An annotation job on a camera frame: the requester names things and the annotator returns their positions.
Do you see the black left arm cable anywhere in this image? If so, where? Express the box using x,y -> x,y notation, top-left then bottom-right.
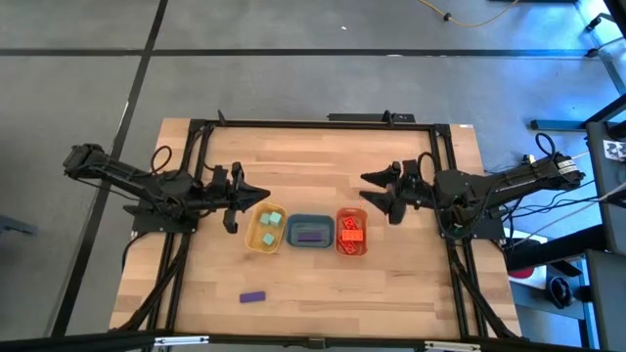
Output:
149,144 -> 174,173

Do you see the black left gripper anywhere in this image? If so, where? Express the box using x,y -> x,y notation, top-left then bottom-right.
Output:
198,161 -> 272,235

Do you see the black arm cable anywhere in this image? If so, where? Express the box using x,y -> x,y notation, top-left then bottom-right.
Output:
149,144 -> 174,173
534,132 -> 558,159

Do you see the black diagonal beam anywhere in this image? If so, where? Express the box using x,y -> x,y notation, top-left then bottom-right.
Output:
506,225 -> 607,273

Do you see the blue plastic bin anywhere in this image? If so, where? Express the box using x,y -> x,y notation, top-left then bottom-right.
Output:
286,213 -> 336,249

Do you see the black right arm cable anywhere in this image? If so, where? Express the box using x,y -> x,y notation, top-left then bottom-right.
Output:
534,132 -> 558,159

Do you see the black cable bundle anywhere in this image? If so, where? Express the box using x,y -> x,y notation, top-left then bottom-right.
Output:
110,232 -> 192,338
447,239 -> 522,341

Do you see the yellow plastic bin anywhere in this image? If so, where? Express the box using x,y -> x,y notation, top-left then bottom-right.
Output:
244,201 -> 290,255

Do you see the blue floor bar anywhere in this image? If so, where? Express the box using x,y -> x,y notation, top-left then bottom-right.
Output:
530,118 -> 588,132

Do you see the orange plastic bin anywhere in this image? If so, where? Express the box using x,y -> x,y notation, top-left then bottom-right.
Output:
335,206 -> 370,258

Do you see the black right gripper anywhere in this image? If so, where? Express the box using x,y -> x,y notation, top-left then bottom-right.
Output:
359,159 -> 436,226

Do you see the grey floor object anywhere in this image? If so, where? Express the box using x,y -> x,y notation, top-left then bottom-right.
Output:
0,213 -> 38,237

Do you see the grey chair base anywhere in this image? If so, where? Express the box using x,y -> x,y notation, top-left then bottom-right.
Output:
584,0 -> 626,97

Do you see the black table frame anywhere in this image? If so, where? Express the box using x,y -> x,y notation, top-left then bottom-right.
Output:
146,116 -> 490,343

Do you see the yellow extension cable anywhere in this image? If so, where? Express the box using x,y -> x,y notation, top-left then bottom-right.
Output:
419,0 -> 519,28

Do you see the silver metal bracket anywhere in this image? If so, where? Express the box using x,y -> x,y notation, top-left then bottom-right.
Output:
154,335 -> 210,347
424,340 -> 483,352

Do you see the black and white marker tag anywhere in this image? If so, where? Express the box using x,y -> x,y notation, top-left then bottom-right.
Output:
603,139 -> 626,162

